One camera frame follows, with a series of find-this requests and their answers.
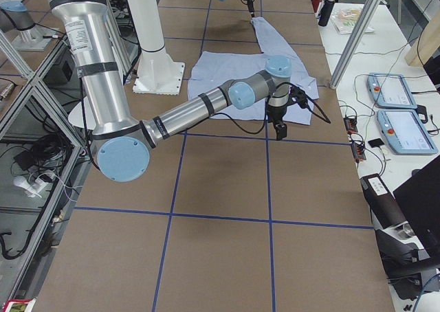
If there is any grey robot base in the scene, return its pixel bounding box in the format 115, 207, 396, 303
1, 1, 53, 52

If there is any far orange circuit board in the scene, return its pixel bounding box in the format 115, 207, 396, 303
343, 117, 358, 134

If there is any far teach pendant tablet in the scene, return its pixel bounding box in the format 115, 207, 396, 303
367, 73, 417, 110

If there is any white plastic chair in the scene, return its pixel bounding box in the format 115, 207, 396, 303
68, 97, 90, 129

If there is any orange circuit board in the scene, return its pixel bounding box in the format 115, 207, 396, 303
343, 117, 358, 134
351, 141, 366, 163

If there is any teach pendant tablet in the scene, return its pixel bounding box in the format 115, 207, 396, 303
376, 109, 438, 155
367, 73, 417, 110

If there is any black power adapter box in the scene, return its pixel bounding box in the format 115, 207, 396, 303
47, 56, 75, 84

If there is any metal cup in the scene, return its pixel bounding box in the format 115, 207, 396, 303
398, 223, 415, 239

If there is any small black phone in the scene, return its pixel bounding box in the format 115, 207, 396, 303
368, 138, 384, 148

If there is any light blue striped shirt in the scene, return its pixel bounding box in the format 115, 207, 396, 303
188, 17, 319, 120

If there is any black monitor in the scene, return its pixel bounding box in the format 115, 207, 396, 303
393, 157, 439, 256

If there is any wooden board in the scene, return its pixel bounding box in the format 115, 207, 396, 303
405, 11, 439, 67

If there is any black thermos bottle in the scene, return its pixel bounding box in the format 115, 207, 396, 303
318, 0, 336, 27

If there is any black office chair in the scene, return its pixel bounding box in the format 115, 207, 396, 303
375, 230, 439, 300

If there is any silver aluminium frame post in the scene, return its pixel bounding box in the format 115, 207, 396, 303
329, 0, 380, 89

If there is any white central pedestal column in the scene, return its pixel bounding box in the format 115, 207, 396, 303
127, 0, 185, 96

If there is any black box with label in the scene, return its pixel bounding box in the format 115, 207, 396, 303
360, 174, 406, 228

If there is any near teach pendant tablet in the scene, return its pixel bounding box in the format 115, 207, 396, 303
376, 109, 438, 155

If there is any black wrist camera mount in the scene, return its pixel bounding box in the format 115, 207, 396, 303
287, 85, 310, 109

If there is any near orange circuit board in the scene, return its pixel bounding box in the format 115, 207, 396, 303
351, 141, 366, 163

